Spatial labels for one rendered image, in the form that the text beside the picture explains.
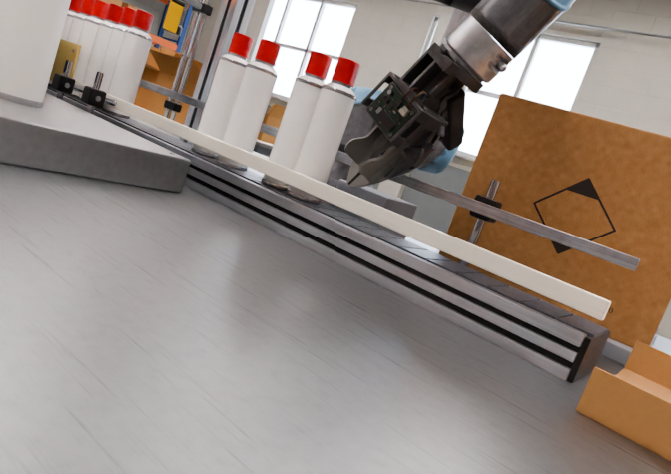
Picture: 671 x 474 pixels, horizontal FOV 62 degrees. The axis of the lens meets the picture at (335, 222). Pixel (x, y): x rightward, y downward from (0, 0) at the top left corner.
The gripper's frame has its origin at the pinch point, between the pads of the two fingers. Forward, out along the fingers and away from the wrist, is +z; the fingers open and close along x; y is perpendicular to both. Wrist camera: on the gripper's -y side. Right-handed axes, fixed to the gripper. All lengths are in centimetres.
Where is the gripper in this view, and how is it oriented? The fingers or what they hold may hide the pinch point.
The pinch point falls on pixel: (358, 179)
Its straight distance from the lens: 76.1
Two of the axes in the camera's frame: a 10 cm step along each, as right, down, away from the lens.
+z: -6.6, 6.4, 3.9
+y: -5.7, -0.9, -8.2
